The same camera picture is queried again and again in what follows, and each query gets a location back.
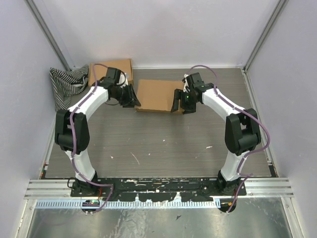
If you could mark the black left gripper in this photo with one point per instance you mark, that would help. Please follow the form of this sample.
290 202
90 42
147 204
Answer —
132 100

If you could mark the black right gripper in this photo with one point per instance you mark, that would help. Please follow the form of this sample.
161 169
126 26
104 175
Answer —
179 94

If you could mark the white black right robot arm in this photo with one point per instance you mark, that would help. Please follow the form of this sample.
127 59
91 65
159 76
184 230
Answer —
242 131

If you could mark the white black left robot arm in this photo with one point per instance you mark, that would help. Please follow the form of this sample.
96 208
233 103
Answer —
72 131

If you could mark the striped black white cloth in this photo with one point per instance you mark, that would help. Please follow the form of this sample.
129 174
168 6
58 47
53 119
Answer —
67 84

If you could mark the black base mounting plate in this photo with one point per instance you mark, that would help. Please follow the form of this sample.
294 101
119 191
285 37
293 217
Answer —
155 189

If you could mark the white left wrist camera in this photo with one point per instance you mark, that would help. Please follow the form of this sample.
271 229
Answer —
123 81

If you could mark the right aluminium corner post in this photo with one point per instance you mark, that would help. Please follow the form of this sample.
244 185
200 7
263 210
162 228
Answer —
278 9

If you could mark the aluminium corner post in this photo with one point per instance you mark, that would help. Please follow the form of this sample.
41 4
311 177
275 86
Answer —
278 9
41 15

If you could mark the white slotted cable duct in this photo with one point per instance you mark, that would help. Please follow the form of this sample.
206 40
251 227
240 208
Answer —
81 203

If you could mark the aluminium front frame rail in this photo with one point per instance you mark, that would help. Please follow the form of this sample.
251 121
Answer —
255 187

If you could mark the left aluminium corner post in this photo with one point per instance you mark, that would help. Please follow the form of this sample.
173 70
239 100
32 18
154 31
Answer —
41 15

